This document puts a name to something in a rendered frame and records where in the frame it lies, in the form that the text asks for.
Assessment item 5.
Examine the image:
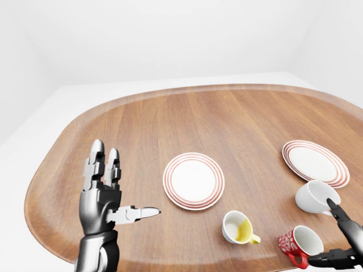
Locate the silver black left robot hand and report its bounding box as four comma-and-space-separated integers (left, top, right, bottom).
78, 139, 162, 236

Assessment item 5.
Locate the white mug with yellow handle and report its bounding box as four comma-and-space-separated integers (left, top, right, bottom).
221, 210, 261, 245

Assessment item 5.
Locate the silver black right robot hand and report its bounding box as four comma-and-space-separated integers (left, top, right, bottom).
307, 197, 363, 270

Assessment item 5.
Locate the plain white mug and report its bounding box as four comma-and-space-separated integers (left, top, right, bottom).
294, 180, 341, 217

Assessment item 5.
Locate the red patterned mug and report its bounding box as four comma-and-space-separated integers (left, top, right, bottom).
277, 225, 324, 270

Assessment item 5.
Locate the white plate with red rings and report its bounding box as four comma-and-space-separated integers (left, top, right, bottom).
281, 139, 351, 189
162, 152, 226, 211

